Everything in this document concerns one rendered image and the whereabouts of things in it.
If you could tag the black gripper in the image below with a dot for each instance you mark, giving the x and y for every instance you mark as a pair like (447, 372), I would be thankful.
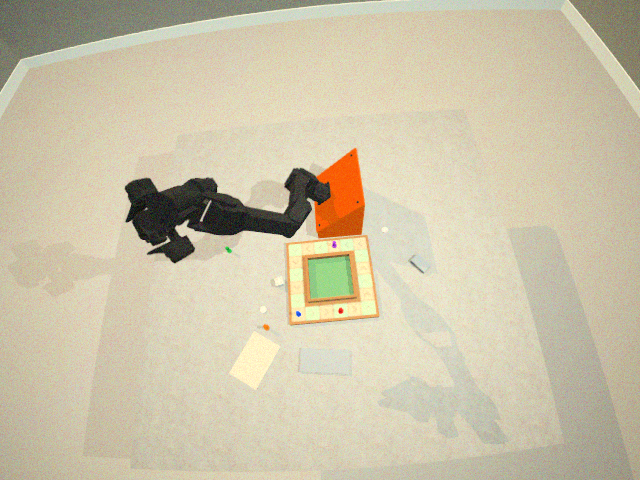
(139, 191)

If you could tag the cream flat rectangle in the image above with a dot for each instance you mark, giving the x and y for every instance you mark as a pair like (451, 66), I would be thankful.
(254, 360)

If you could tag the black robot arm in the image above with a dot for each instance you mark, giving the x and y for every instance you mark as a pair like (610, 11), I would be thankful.
(226, 215)

